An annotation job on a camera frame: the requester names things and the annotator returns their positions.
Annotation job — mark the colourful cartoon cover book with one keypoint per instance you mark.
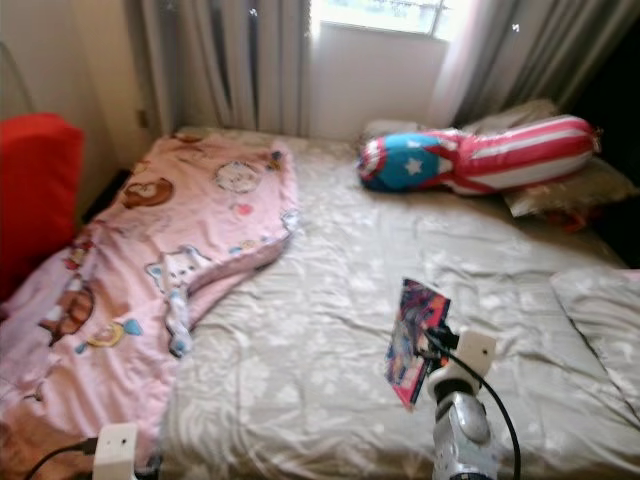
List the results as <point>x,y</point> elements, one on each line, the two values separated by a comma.
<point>415,345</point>

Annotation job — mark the pink cartoon print blanket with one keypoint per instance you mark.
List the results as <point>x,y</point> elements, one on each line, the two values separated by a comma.
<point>140,280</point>

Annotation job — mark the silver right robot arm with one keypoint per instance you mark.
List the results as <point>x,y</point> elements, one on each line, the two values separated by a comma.
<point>465,440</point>

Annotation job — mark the beige satin bedspread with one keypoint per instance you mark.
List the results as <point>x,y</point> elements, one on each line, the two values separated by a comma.
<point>320,330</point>

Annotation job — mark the star and stripes bolster pillow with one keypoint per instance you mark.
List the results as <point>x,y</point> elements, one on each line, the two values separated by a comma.
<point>490,158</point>

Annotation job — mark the beige patterned pillow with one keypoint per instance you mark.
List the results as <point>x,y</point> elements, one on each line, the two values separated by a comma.
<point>570,193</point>

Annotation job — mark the plain beige pillow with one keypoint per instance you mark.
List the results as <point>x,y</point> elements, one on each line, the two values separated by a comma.
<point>520,115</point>

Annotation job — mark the large red cushion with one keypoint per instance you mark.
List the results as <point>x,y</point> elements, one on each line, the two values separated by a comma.
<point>40,200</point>

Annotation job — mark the bright window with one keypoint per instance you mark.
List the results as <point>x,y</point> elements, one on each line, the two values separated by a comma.
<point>380,15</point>

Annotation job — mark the beige wall socket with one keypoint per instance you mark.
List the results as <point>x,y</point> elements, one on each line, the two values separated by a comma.
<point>144,118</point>

